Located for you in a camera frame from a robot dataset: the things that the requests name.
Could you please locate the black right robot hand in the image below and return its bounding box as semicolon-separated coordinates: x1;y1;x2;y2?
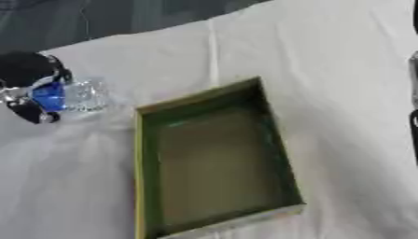
408;109;418;166

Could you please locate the cardboard box with green inside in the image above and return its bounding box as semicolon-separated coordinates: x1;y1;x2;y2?
132;76;307;239

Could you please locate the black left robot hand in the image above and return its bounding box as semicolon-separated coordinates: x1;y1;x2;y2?
0;50;76;125

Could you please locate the clear bottle with blue label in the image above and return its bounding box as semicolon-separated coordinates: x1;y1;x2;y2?
31;77;110;114

